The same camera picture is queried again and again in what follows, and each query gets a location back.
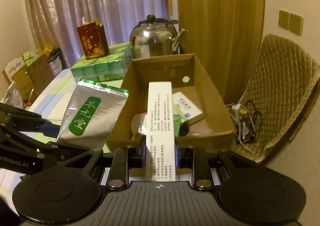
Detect brown boxes beside table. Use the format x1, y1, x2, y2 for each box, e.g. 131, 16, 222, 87
2, 55, 54, 102

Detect purple curtain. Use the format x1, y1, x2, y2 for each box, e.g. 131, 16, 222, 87
25, 0, 169, 67

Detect wall sockets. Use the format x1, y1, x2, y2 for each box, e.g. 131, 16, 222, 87
278, 10, 304, 36

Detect power strip with cables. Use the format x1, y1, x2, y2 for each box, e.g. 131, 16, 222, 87
226, 100, 262, 145

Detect quilted chair cushion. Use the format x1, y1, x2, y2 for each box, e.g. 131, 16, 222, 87
231, 34, 319, 162

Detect long white medicine box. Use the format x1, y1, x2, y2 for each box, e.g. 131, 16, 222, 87
145, 82, 176, 182

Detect white green medicine box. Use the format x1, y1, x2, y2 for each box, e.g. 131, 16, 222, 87
172, 91, 204, 125

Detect stainless steel kettle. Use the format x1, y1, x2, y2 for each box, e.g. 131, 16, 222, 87
130, 15, 187, 59

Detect silver green tea bag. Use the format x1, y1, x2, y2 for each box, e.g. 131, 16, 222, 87
57, 78, 129, 149

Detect large brown cardboard box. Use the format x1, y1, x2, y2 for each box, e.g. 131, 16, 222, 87
106, 53, 236, 153

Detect brown curtain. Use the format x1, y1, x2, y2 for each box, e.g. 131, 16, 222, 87
177, 0, 265, 103

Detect red snack wrapper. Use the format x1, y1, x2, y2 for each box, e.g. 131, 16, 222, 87
140, 109, 147, 115

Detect checkered tablecloth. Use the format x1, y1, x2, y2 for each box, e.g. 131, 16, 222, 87
0, 68, 126, 207

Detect green tissue multipack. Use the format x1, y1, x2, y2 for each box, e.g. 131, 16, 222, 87
71, 42, 132, 82

